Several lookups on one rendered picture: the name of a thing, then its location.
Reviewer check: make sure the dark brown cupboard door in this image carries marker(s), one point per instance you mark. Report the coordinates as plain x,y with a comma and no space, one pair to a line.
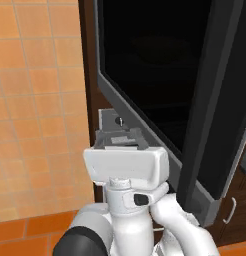
240,213

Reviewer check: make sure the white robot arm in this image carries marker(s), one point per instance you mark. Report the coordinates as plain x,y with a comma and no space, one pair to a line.
131,226

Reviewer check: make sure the black glass microwave door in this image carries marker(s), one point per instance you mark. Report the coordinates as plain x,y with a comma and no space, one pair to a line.
148,66

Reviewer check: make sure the dark brown tall cabinet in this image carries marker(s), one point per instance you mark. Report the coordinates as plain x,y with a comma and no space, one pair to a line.
90,83

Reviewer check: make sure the black microwave oven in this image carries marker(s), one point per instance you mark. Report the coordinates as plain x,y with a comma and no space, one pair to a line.
151,66

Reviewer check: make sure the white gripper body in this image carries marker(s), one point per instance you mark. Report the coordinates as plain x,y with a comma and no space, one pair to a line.
128,163

